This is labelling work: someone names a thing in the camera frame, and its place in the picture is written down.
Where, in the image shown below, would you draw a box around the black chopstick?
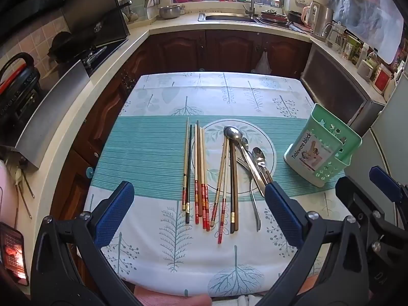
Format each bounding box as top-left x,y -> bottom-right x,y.
185,124 -> 193,224

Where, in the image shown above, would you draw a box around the green plastic cutlery holder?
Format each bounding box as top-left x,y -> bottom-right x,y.
284,103 -> 363,188

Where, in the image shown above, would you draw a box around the white plastic bottle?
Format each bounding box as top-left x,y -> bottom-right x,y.
356,43 -> 369,67

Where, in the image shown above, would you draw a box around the red canister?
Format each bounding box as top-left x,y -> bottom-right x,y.
372,64 -> 393,94

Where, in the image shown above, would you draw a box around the small steel spoon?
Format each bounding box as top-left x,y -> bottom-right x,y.
240,137 -> 273,185

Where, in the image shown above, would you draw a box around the white plastic bag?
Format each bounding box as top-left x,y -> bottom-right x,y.
253,49 -> 271,74

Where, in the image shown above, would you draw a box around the steel fork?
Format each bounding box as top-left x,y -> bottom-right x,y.
236,159 -> 262,232

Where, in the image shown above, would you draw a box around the white mug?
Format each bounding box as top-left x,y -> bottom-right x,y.
356,60 -> 374,81

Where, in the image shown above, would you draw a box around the pile of dirty dishes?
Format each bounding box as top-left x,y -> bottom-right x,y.
255,9 -> 290,26

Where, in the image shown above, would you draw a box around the hanging clear plastic cover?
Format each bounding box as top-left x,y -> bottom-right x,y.
328,0 -> 405,64

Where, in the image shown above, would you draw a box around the steel kitchen sink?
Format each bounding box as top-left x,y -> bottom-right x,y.
198,12 -> 259,23

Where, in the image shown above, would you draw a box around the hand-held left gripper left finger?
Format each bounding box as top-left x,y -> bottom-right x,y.
30,181 -> 141,306

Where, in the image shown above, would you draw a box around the beige chopstick dark patterned end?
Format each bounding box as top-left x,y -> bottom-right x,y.
182,117 -> 190,211

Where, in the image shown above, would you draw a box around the large steel spoon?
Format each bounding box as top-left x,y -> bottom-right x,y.
223,125 -> 271,195

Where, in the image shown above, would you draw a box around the dark wooden lower cabinets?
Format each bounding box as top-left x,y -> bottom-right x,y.
51,29 -> 313,217

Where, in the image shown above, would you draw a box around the steel sheet stove guard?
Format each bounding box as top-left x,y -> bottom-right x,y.
14,60 -> 90,169

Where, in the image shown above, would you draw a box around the clear oil bottle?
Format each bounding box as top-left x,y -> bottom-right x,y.
366,48 -> 380,71

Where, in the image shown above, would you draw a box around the black glass splash panel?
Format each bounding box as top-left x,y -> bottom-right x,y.
60,3 -> 132,49

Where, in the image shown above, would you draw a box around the gas stove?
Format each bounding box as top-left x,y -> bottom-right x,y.
80,45 -> 109,69

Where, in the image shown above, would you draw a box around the pale green refrigerator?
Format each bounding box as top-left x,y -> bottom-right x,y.
346,70 -> 408,185

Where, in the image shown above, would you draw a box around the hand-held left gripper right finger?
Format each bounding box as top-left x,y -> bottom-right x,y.
264,182 -> 371,306

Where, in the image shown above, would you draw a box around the smartphone with lit screen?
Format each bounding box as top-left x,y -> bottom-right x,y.
0,221 -> 30,287

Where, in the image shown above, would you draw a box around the green packaged container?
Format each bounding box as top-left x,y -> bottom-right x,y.
344,35 -> 359,62

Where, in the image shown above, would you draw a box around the dark brown wooden chopstick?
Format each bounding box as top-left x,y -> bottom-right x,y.
233,143 -> 239,231
229,140 -> 236,234

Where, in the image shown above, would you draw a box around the white kitchen countertop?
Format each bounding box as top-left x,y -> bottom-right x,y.
14,6 -> 396,230

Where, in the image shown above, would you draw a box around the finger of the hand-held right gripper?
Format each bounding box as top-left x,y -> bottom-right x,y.
369,166 -> 408,205
335,176 -> 388,230

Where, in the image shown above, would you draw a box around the teal white printed tablecloth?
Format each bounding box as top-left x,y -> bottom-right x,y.
83,72 -> 351,297

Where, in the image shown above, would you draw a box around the medium steel spoon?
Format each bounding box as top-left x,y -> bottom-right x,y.
251,147 -> 275,185

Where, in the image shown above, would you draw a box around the steel cooking pot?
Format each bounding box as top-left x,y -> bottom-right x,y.
158,4 -> 186,20

